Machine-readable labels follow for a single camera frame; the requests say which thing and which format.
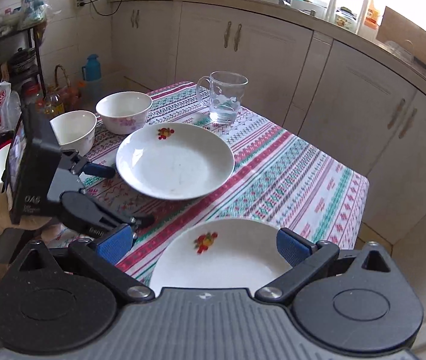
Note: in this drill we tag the stack of clear cups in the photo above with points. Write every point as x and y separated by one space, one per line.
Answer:
332 5

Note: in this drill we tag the red-lid plastic jar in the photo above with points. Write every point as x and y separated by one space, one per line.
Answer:
32 95

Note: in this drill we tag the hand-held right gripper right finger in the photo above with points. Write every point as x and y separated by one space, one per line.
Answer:
291 247

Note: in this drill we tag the orange bottle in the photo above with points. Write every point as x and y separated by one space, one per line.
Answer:
372 11

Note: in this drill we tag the wicker basket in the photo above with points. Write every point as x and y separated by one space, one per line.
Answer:
68 95

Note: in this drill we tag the brown cardboard box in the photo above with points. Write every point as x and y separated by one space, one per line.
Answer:
404 33

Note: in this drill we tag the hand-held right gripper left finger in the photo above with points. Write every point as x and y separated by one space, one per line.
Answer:
115 245

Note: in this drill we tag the yellow cooking oil bottle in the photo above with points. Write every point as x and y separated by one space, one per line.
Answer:
53 105

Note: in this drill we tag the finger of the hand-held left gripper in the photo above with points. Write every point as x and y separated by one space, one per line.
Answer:
122 217
100 170

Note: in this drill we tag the large white flower-print plate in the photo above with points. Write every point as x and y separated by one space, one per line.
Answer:
228 266

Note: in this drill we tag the blue thermos jug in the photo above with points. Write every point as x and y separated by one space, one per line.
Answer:
92 67

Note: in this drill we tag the white bowl pink floral print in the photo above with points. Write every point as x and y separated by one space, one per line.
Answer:
124 110

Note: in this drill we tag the black cooking pot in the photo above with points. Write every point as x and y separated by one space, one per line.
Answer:
21 62

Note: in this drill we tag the pale blue plastic container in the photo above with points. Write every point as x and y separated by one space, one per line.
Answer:
93 89

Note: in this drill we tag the clear glass mug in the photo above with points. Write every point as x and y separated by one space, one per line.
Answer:
228 97

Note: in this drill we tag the black metal shelf rack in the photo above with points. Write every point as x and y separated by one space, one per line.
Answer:
36 45

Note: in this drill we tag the patterned striped tablecloth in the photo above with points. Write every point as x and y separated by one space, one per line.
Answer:
291 180

